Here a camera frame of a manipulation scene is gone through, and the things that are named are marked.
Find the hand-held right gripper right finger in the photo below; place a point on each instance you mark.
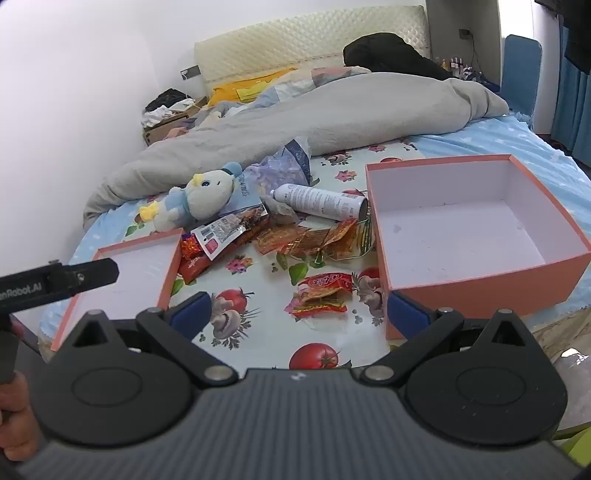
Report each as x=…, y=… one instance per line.
x=406, y=316

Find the row of small bottles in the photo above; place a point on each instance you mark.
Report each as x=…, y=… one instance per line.
x=457, y=67

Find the green label clear snack packet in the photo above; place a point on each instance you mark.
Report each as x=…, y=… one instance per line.
x=366, y=235

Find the grey duvet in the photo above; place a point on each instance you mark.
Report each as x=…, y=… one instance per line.
x=323, y=115

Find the white spray can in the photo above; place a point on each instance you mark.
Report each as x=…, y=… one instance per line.
x=318, y=199

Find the black garment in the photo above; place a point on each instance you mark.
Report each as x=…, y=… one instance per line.
x=388, y=53

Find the blue white plush duck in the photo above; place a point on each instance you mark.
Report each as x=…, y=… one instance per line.
x=207, y=194

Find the black cloth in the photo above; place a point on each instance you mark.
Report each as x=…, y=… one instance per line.
x=168, y=98

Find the white label dark snack packet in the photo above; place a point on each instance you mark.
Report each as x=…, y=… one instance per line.
x=221, y=230

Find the deep orange cardboard box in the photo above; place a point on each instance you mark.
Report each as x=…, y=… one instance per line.
x=461, y=230

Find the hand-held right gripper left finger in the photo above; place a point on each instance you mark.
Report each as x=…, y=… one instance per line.
x=191, y=316

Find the brown cardboard box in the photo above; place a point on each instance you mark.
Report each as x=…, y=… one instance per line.
x=159, y=131

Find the fruit print sheet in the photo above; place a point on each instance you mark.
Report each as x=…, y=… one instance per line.
x=272, y=332

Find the red yellow snack packet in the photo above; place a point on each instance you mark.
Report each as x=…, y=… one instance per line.
x=325, y=282
x=318, y=307

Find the shallow orange box lid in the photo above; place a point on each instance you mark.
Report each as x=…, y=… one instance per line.
x=138, y=272

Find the blue covered chair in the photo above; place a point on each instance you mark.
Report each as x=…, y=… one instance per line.
x=521, y=69

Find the cream quilted headboard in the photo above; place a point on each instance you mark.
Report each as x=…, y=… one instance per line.
x=300, y=41

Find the grey wall plate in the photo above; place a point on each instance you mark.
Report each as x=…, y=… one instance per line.
x=190, y=72

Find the black hanging coat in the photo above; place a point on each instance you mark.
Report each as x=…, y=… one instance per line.
x=572, y=27

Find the yellow pillow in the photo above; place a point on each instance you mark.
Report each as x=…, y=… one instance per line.
x=240, y=87

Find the blue star bed sheet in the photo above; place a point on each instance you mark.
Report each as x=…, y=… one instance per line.
x=521, y=134

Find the orange clear snack packet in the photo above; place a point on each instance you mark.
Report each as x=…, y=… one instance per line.
x=332, y=237
x=277, y=240

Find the purple blue plastic bag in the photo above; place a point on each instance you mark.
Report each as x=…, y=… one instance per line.
x=281, y=170

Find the white cloth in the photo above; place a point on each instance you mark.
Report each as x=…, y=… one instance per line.
x=154, y=115

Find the person's left hand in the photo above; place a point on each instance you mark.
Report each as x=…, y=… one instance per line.
x=18, y=415

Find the blue curtain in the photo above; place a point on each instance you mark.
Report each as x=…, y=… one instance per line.
x=572, y=115

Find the small shiny red candy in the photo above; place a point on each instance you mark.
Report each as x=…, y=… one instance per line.
x=191, y=247

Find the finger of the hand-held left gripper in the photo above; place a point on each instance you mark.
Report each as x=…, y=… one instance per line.
x=92, y=273

